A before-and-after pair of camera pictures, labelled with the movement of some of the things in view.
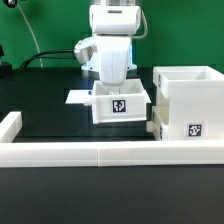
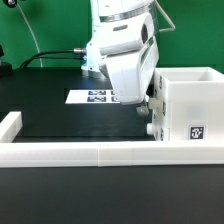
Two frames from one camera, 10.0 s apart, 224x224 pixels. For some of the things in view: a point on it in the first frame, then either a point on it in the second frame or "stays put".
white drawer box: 118,103 to 157,106
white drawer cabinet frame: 196,100 stays put
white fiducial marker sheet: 79,96 stays put
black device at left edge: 6,69 stays put
